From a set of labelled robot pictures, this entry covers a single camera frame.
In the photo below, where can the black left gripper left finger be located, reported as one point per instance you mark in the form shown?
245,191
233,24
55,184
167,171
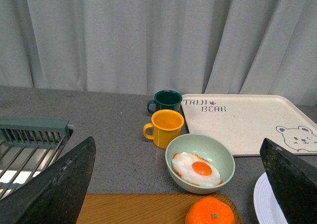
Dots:
56,195

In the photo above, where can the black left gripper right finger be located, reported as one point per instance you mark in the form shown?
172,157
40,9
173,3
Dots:
293,182

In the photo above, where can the white round plate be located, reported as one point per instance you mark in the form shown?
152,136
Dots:
266,206

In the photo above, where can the orange mandarin fruit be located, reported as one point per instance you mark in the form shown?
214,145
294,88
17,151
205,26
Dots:
209,210

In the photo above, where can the wooden cutting board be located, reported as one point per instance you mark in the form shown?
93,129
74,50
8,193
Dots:
164,208

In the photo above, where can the green dish drying rack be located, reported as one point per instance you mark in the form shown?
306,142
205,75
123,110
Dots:
28,145

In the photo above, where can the cream bear tray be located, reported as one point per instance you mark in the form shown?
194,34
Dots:
242,122

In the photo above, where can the light green bowl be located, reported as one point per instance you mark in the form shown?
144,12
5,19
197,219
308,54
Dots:
209,149

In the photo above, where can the fake fried egg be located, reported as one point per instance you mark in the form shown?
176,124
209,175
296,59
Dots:
195,170

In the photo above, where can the yellow enamel mug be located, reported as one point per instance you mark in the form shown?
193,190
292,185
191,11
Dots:
164,127

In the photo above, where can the dark green enamel mug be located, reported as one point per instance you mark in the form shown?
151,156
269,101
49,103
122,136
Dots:
165,100

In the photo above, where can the grey curtain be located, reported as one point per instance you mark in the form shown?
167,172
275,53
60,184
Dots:
264,47

